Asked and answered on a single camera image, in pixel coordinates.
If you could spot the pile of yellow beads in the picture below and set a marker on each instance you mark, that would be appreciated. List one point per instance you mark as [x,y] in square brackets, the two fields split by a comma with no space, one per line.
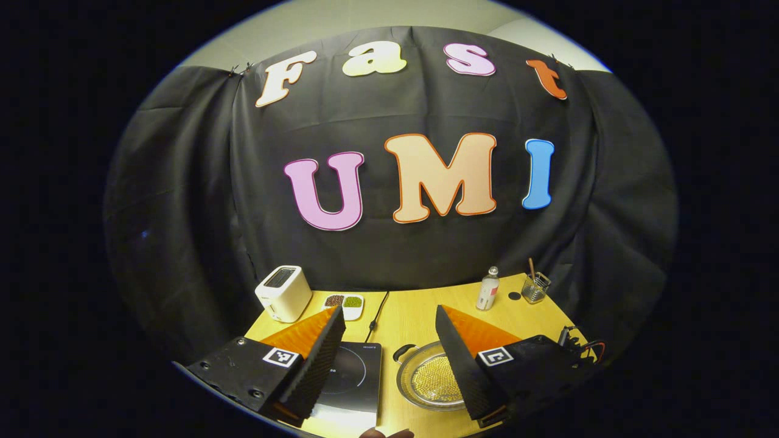
[433,380]

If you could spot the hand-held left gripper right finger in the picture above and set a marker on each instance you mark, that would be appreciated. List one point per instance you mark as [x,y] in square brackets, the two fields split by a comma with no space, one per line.
[465,371]

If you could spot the white toaster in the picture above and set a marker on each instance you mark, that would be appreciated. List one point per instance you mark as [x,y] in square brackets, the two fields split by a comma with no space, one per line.
[283,295]

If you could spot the clear bottle with pink label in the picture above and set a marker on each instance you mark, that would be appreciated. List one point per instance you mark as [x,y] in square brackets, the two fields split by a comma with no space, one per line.
[487,292]

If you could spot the white divided dish with beans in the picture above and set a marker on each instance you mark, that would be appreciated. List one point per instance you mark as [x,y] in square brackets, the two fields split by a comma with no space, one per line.
[347,305]

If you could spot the wooden stick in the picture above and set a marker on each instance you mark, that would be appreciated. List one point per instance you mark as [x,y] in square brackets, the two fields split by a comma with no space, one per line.
[531,267]

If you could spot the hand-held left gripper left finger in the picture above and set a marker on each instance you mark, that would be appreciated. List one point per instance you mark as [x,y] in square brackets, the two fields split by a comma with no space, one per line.
[316,365]

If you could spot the black induction cooktop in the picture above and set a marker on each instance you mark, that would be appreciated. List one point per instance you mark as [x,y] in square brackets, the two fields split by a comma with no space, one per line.
[359,377]

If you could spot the black cloth clip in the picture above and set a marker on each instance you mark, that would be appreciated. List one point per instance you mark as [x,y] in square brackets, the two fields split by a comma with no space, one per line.
[561,61]
[240,69]

